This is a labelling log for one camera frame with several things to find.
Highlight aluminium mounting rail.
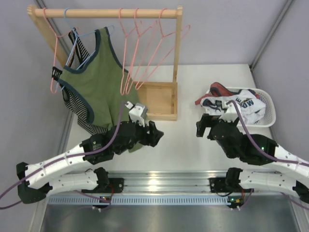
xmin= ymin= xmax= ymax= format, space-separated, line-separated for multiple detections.
xmin=48 ymin=171 xmax=294 ymax=205

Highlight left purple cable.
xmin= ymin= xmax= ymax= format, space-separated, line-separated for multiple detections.
xmin=0 ymin=101 xmax=128 ymax=210

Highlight wooden clothes rack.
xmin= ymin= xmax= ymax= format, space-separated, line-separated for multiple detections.
xmin=27 ymin=5 xmax=190 ymax=121

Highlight pink wire hanger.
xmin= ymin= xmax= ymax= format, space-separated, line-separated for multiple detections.
xmin=118 ymin=8 xmax=139 ymax=96

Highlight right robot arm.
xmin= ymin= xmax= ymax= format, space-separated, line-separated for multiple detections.
xmin=196 ymin=114 xmax=309 ymax=203

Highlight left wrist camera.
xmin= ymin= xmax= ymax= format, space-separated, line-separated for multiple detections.
xmin=125 ymin=101 xmax=148 ymax=127

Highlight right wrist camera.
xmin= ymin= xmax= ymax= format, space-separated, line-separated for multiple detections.
xmin=219 ymin=101 xmax=241 ymax=126

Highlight black white striped tank top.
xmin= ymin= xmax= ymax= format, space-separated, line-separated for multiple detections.
xmin=55 ymin=27 xmax=118 ymax=134

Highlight green tank top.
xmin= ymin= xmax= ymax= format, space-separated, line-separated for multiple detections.
xmin=58 ymin=27 xmax=140 ymax=135

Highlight white graphic tank top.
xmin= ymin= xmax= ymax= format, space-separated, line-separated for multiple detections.
xmin=199 ymin=89 xmax=266 ymax=125

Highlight pink hanger middle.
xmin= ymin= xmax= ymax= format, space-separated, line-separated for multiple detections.
xmin=124 ymin=7 xmax=158 ymax=94

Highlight blue wire hanger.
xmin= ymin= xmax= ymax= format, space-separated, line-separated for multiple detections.
xmin=56 ymin=7 xmax=115 ymax=91

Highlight white plastic laundry basket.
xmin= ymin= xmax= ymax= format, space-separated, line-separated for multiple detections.
xmin=205 ymin=87 xmax=277 ymax=128

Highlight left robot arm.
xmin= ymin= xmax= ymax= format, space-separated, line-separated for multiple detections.
xmin=16 ymin=121 xmax=164 ymax=204

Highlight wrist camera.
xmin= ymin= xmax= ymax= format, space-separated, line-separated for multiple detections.
xmin=219 ymin=101 xmax=241 ymax=126
xmin=125 ymin=101 xmax=148 ymax=127

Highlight pink hanger far left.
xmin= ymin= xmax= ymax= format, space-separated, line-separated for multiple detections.
xmin=43 ymin=7 xmax=73 ymax=94

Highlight red tank top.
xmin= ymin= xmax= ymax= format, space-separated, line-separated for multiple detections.
xmin=195 ymin=82 xmax=238 ymax=105

